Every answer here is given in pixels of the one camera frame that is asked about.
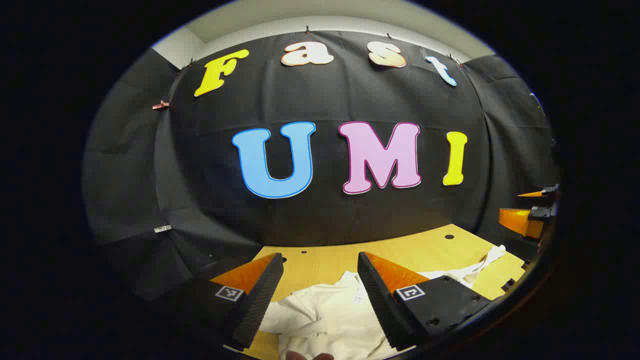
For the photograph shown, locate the black backdrop cloth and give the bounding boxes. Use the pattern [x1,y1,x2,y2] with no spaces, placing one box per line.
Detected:
[82,30,561,301]

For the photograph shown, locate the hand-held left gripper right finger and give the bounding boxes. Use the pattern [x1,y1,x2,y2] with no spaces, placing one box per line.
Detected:
[357,251,493,352]

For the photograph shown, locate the cream white sweatshirt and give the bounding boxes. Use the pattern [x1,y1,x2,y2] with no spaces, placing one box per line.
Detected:
[259,245,507,360]

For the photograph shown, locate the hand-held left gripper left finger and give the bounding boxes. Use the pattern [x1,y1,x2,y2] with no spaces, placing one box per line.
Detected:
[185,252,285,351]

